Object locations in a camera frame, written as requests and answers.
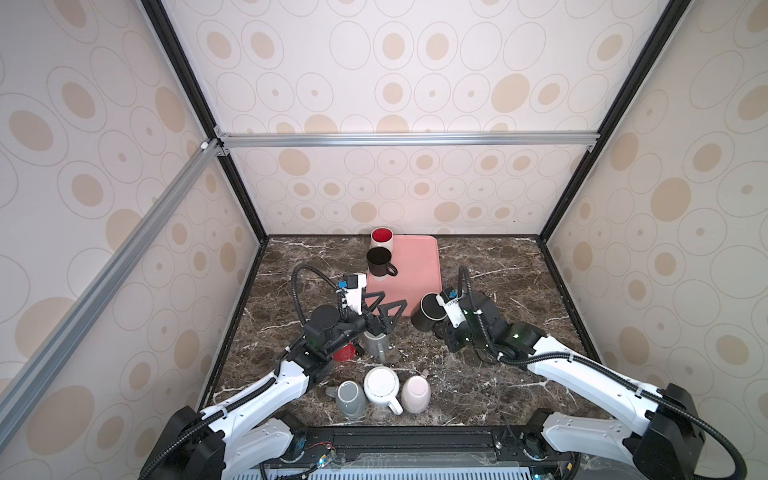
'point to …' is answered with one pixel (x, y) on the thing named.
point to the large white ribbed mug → (381, 386)
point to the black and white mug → (379, 265)
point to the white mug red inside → (381, 237)
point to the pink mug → (416, 393)
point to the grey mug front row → (350, 398)
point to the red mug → (346, 353)
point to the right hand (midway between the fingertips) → (439, 327)
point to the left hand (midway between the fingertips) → (403, 302)
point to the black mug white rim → (427, 313)
